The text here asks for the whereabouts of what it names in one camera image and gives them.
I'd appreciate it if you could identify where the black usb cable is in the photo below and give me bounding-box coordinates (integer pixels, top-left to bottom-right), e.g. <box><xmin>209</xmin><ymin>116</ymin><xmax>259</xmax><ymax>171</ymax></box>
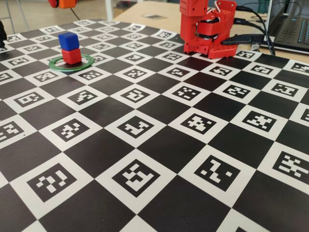
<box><xmin>234</xmin><ymin>18</ymin><xmax>272</xmax><ymax>49</ymax></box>
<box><xmin>235</xmin><ymin>6</ymin><xmax>276</xmax><ymax>56</ymax></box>

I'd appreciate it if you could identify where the red perforated robot base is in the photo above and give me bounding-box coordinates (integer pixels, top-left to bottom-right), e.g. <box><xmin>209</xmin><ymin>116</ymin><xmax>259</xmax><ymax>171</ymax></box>
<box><xmin>183</xmin><ymin>36</ymin><xmax>237</xmax><ymax>60</ymax></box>

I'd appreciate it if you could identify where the black white marker checkerboard mat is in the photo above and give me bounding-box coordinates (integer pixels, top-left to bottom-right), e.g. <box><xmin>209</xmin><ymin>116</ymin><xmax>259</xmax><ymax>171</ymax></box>
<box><xmin>0</xmin><ymin>18</ymin><xmax>309</xmax><ymax>232</ymax></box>

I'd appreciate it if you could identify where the black bulky object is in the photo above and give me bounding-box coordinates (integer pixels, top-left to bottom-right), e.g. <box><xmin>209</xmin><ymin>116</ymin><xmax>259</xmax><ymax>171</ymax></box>
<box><xmin>0</xmin><ymin>20</ymin><xmax>8</xmax><ymax>48</ymax></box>

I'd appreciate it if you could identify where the blue cube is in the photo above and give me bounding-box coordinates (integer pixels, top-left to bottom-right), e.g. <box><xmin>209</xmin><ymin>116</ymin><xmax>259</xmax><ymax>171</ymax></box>
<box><xmin>58</xmin><ymin>31</ymin><xmax>80</xmax><ymax>51</ymax></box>

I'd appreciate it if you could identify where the red cube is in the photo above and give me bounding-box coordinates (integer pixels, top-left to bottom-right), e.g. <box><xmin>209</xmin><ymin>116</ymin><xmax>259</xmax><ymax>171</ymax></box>
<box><xmin>61</xmin><ymin>47</ymin><xmax>82</xmax><ymax>65</ymax></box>

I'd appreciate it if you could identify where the open dark laptop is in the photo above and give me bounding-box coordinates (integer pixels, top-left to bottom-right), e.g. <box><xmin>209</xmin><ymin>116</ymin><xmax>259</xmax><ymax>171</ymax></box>
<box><xmin>267</xmin><ymin>0</ymin><xmax>309</xmax><ymax>53</ymax></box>

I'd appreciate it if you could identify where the small printed marker sheet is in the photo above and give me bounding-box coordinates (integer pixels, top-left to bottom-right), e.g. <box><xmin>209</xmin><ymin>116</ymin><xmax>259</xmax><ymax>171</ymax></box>
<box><xmin>142</xmin><ymin>14</ymin><xmax>166</xmax><ymax>20</ymax></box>

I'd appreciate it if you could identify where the orange cube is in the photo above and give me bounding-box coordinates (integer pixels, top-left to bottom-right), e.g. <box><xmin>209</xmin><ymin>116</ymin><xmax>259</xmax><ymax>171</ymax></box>
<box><xmin>58</xmin><ymin>0</ymin><xmax>78</xmax><ymax>9</ymax></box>

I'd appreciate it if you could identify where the green flat ring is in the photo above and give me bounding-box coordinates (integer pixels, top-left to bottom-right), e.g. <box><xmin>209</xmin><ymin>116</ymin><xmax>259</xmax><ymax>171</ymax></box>
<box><xmin>48</xmin><ymin>54</ymin><xmax>94</xmax><ymax>73</ymax></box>

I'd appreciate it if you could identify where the black power plug cable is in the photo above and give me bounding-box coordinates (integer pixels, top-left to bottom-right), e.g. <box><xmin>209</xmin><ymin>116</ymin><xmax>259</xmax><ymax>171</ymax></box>
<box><xmin>221</xmin><ymin>33</ymin><xmax>276</xmax><ymax>47</ymax></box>

